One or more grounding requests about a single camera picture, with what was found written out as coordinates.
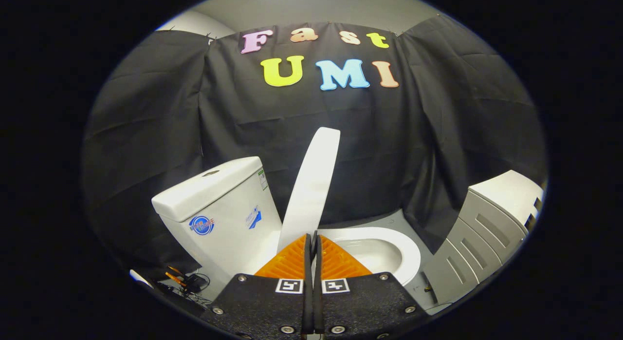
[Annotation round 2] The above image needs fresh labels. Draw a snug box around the grey louvred cabinet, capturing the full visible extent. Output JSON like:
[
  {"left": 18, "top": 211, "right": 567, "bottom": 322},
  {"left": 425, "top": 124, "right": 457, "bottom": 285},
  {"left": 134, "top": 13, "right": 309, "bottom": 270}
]
[{"left": 421, "top": 170, "right": 545, "bottom": 312}]

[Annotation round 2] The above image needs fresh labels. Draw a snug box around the small white device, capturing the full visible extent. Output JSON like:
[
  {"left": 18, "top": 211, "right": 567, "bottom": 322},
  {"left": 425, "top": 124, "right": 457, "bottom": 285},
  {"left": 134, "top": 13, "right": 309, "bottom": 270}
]
[{"left": 128, "top": 269, "right": 154, "bottom": 288}]

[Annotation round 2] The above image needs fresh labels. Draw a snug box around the white toilet tank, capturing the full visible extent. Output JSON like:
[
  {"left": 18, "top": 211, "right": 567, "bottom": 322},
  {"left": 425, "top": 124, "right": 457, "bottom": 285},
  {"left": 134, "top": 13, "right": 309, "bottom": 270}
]
[{"left": 151, "top": 156, "right": 284, "bottom": 302}]

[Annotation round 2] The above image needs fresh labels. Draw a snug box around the black backdrop cloth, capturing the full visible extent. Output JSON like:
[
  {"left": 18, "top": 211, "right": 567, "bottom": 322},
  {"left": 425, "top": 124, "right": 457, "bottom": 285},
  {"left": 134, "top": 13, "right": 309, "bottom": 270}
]
[{"left": 80, "top": 13, "right": 550, "bottom": 283}]

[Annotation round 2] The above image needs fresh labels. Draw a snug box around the white toilet lid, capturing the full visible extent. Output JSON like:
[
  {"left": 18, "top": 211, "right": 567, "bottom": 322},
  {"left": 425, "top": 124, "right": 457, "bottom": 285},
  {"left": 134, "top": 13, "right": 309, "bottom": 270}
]
[{"left": 276, "top": 127, "right": 342, "bottom": 256}]

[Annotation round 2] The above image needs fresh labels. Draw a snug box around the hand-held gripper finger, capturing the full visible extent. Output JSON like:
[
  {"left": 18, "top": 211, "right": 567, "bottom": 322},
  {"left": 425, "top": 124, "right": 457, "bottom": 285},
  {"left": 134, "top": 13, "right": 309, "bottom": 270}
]
[
  {"left": 202, "top": 233, "right": 314, "bottom": 339},
  {"left": 311, "top": 233, "right": 432, "bottom": 339}
]

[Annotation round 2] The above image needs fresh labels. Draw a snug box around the orange and black tool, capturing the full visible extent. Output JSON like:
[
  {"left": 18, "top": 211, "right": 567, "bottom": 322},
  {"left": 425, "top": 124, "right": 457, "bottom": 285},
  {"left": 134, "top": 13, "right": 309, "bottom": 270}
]
[{"left": 164, "top": 265, "right": 208, "bottom": 295}]

